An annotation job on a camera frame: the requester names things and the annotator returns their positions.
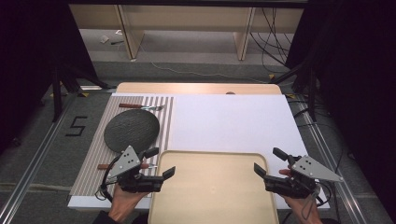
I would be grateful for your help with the metal floor rail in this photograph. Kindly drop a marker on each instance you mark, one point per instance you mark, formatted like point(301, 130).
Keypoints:
point(330, 155)
point(34, 161)

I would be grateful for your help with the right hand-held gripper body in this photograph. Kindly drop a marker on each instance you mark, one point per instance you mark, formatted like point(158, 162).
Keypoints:
point(311, 169)

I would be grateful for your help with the small white floor scrap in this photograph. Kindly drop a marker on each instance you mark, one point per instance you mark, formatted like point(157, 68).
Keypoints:
point(104, 39)

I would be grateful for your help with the black metal stand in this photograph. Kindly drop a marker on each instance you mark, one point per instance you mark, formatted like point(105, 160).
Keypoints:
point(311, 90)
point(57, 93)

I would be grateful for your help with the striped placemat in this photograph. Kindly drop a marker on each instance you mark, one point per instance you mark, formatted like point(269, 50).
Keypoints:
point(93, 168)

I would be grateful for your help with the person's left hand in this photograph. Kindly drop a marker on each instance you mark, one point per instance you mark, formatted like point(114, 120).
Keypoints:
point(124, 202)

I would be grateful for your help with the small black floor object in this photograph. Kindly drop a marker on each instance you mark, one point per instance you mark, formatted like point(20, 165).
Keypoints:
point(117, 42)

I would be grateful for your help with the beige tray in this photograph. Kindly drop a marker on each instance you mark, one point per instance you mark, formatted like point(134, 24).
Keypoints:
point(211, 189)

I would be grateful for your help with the black curtain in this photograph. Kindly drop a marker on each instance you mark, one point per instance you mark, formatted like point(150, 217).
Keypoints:
point(358, 77)
point(31, 46)

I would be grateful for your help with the person's right hand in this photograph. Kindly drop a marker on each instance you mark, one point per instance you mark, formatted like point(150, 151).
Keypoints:
point(299, 205)

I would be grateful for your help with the wooden table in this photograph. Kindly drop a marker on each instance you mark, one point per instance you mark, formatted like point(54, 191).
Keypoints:
point(193, 88)

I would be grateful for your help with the black tape floor mark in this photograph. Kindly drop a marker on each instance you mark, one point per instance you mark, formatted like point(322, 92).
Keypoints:
point(77, 126)

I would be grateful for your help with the wooden shelf unit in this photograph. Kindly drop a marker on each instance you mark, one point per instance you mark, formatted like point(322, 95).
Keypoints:
point(186, 15)

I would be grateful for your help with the white board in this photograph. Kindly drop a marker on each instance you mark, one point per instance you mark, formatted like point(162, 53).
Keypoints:
point(233, 124)

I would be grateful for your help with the black round plate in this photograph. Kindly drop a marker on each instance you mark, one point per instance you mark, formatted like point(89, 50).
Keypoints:
point(131, 130)

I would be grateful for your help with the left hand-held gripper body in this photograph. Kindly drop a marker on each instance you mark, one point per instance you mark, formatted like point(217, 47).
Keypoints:
point(126, 161)

